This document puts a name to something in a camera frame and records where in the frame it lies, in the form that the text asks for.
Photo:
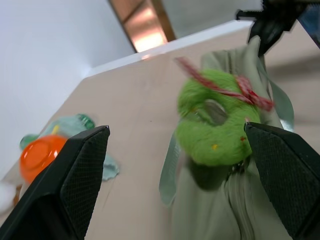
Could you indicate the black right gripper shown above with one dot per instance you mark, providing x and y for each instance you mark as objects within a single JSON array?
[{"x": 280, "y": 12}]

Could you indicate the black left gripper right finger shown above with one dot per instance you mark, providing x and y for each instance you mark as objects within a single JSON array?
[{"x": 290, "y": 175}]

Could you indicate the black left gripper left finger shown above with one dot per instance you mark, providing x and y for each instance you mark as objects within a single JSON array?
[{"x": 50, "y": 190}]

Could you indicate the green zip pouch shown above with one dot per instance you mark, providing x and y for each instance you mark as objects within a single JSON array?
[{"x": 200, "y": 215}]

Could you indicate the orange plastic bowl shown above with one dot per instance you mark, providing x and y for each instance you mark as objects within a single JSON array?
[{"x": 40, "y": 155}]

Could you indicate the blue object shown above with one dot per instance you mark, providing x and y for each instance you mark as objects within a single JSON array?
[{"x": 312, "y": 22}]

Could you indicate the light teal cloth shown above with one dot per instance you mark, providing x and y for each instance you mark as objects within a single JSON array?
[{"x": 111, "y": 167}]

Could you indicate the green plastic bottle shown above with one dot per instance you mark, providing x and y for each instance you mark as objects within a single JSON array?
[{"x": 86, "y": 120}]

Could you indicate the brown wooden door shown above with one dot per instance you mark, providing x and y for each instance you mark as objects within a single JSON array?
[{"x": 143, "y": 27}]

